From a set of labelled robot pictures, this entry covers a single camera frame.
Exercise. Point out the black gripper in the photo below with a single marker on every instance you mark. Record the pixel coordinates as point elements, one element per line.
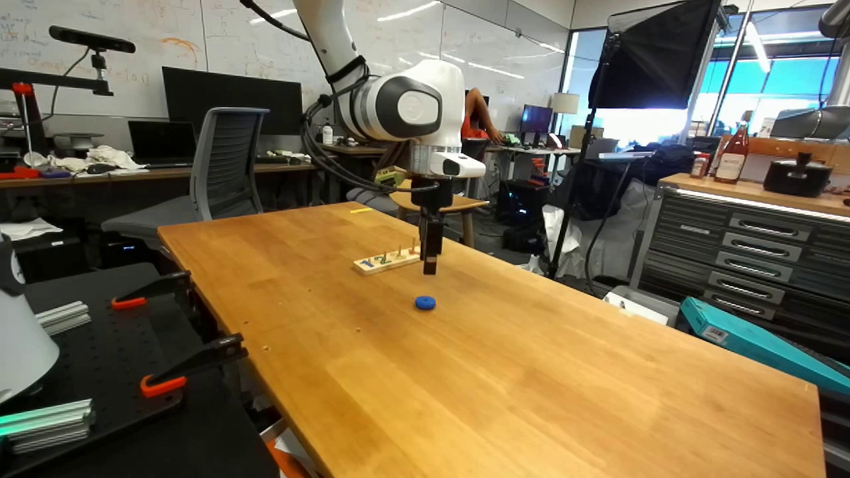
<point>432,197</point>

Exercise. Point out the blue disc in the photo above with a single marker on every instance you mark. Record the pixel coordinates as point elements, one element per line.
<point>424,302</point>

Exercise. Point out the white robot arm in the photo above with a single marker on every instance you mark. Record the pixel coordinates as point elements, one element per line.
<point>420,106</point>

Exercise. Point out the wooden peg rack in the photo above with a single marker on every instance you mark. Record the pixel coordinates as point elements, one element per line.
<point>385,261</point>

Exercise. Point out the small round wooden side table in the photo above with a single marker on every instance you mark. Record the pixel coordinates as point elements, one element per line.
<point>464,205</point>

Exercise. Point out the grey mesh office chair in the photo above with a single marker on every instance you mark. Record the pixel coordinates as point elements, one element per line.
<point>222,176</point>

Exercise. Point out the teal case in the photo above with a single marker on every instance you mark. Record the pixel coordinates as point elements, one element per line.
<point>763,345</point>

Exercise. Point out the upper orange black clamp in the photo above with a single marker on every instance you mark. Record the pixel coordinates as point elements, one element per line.
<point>142,294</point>

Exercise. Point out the orange black clamp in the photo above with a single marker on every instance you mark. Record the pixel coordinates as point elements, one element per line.
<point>177,374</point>
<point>142,294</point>

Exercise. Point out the large black monitor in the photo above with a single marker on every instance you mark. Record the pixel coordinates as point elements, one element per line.
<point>191,93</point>

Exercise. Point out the black softbox light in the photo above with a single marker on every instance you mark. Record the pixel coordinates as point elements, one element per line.
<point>652,54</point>

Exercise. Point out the lower orange black clamp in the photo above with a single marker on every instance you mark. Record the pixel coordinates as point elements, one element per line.
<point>177,374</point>

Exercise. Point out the red bottle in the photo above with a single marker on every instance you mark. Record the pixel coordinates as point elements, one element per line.
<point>735,155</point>

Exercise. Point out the grey drawer cabinet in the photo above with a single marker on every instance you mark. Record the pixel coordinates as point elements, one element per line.
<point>771,258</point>

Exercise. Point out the aluminium extrusion bars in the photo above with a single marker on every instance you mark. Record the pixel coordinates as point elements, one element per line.
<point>48,426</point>

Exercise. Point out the black camera on stand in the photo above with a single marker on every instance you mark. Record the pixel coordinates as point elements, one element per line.
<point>97,46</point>

